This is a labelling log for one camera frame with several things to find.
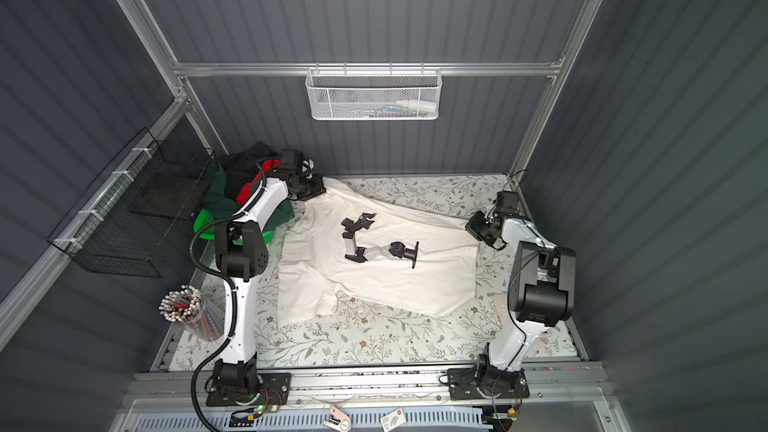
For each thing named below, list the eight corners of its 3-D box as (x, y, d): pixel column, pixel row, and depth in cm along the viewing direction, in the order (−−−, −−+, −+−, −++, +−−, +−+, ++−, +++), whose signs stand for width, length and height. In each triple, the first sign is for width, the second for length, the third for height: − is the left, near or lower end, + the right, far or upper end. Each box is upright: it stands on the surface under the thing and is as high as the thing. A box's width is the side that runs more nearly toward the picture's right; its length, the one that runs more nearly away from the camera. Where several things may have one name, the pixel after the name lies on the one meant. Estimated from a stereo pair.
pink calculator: (499, 325, 85) (501, 323, 84) (492, 296, 91) (494, 293, 89) (511, 325, 85) (513, 323, 84) (504, 296, 91) (506, 293, 89)
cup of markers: (192, 341, 83) (151, 319, 69) (204, 310, 89) (169, 284, 75) (223, 341, 83) (189, 319, 69) (234, 310, 89) (204, 284, 75)
